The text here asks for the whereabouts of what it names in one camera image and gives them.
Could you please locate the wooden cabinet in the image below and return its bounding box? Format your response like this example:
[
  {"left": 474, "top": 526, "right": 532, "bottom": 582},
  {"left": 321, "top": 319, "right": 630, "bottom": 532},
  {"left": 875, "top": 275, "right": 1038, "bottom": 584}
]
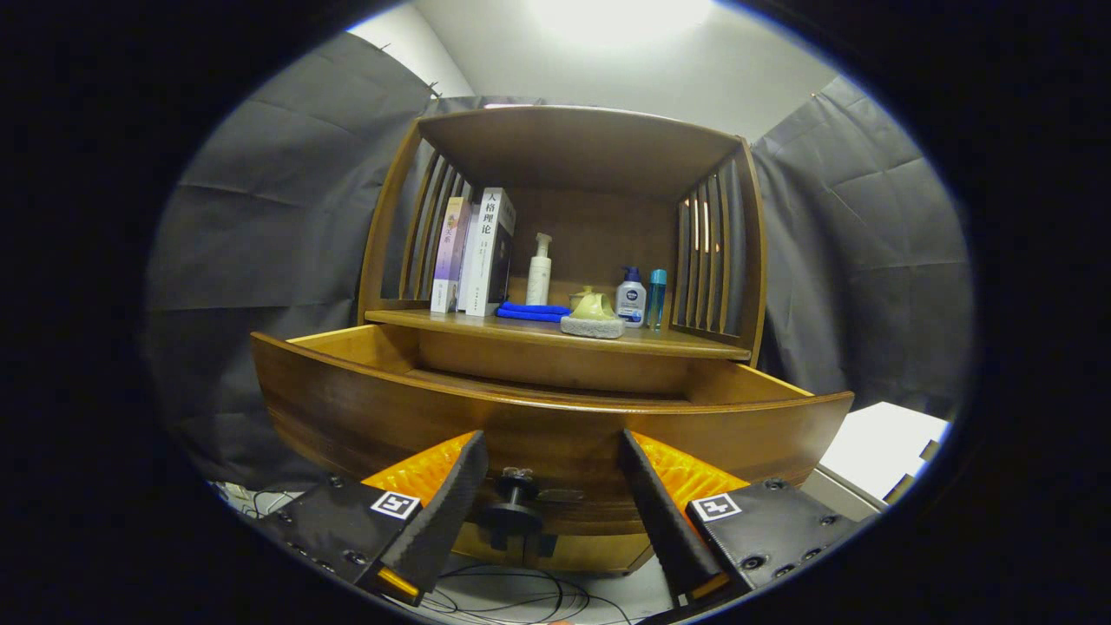
[{"left": 356, "top": 104, "right": 769, "bottom": 578}]

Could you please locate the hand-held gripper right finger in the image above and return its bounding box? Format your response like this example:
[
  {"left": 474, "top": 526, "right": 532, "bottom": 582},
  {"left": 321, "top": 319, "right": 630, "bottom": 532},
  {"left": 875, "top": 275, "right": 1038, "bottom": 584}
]
[{"left": 618, "top": 428, "right": 869, "bottom": 609}]

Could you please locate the thick white book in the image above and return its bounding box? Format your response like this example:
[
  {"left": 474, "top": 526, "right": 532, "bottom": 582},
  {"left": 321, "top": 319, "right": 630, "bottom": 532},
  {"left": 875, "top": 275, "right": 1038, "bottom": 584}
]
[{"left": 464, "top": 187, "right": 517, "bottom": 318}]

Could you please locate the wooden countertop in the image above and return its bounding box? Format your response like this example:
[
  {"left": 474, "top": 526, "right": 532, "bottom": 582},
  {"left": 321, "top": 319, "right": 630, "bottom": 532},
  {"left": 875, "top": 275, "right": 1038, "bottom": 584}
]
[{"left": 365, "top": 308, "right": 752, "bottom": 361}]

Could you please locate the white pump bottle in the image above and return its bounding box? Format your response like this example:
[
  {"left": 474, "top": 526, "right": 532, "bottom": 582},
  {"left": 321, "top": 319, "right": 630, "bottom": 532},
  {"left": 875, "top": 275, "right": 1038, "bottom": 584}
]
[{"left": 526, "top": 232, "right": 554, "bottom": 306}]

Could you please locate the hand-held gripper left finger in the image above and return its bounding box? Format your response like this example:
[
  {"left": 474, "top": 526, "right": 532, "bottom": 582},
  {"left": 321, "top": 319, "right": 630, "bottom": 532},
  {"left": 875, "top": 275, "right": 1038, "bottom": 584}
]
[{"left": 260, "top": 430, "right": 490, "bottom": 607}]

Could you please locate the purple book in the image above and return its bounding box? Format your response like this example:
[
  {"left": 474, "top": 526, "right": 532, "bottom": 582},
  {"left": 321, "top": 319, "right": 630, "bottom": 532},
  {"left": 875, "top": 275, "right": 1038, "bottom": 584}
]
[{"left": 431, "top": 196, "right": 474, "bottom": 314}]

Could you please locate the tangle of black cables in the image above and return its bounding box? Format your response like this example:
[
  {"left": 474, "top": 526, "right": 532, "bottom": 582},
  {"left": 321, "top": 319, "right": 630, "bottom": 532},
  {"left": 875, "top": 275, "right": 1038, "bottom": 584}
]
[{"left": 217, "top": 486, "right": 639, "bottom": 625}]

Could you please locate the wooden drawer with black knob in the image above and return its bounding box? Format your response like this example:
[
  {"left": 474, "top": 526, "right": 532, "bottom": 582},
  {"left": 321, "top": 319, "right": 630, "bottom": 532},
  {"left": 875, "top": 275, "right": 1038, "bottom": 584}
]
[{"left": 250, "top": 323, "right": 856, "bottom": 556}]

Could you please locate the cream-handled scrub brush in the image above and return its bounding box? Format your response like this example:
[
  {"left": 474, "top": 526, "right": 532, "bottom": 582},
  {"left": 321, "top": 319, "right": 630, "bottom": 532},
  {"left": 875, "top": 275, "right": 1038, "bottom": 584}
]
[{"left": 560, "top": 291, "right": 626, "bottom": 339}]

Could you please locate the folded blue cloth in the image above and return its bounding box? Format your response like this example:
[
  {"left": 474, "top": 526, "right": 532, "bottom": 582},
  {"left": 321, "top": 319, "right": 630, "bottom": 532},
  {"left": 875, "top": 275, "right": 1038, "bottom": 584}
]
[{"left": 496, "top": 301, "right": 571, "bottom": 324}]

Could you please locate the white bottle with blue cap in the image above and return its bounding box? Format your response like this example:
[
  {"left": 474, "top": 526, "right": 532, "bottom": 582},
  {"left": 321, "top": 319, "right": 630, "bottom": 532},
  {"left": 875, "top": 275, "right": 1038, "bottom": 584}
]
[{"left": 615, "top": 266, "right": 648, "bottom": 328}]

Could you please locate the white table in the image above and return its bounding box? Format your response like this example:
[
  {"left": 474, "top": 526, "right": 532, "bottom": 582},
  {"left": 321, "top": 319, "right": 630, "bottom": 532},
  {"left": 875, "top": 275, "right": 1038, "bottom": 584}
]
[{"left": 816, "top": 401, "right": 951, "bottom": 504}]

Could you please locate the wooden cabinet door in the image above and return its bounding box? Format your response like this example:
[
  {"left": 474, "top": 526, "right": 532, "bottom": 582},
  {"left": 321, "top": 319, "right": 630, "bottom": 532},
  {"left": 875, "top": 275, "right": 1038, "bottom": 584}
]
[{"left": 521, "top": 531, "right": 654, "bottom": 576}]

